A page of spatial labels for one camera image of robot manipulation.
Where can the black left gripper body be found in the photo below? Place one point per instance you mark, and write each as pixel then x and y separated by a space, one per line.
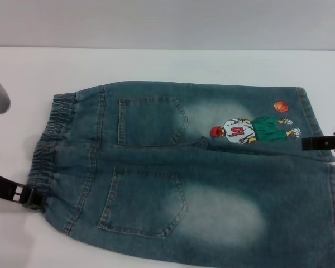
pixel 4 190

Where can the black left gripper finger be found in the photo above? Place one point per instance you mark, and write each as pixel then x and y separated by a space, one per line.
pixel 30 198

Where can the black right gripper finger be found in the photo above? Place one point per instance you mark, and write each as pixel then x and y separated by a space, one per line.
pixel 321 143

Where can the blue denim shorts with cartoon print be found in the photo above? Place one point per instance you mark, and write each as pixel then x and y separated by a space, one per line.
pixel 184 181

